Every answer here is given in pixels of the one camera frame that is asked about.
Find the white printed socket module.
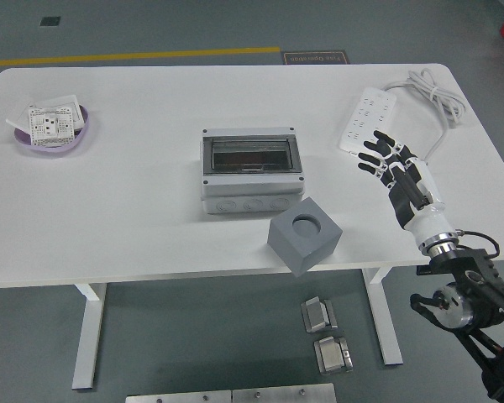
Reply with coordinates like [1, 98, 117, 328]
[27, 104, 77, 148]

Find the grey metal base plate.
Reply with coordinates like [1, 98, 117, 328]
[231, 382, 337, 403]
[124, 390, 233, 403]

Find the white thin plate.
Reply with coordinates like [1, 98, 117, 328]
[5, 109, 31, 136]

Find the white power cord with plug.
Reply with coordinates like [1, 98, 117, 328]
[380, 68, 468, 163]

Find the dark floor sign with text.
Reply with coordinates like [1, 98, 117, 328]
[281, 50, 350, 66]

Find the white power strip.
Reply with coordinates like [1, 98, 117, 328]
[339, 86, 398, 157]

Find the grey cube with round hole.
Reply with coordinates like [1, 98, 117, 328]
[267, 198, 343, 278]

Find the purple bowl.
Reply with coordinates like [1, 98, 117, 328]
[13, 104, 92, 153]

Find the small metal block assembly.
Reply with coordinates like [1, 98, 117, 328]
[301, 296, 339, 335]
[313, 335, 354, 375]

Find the white table leg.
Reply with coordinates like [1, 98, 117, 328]
[362, 266, 404, 366]
[71, 283, 108, 391]

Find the white square switch plate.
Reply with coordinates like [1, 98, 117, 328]
[29, 94, 87, 131]

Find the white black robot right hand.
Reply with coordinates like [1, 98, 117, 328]
[356, 129, 457, 249]

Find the grey box with clear lid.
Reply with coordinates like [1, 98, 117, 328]
[200, 127, 307, 215]

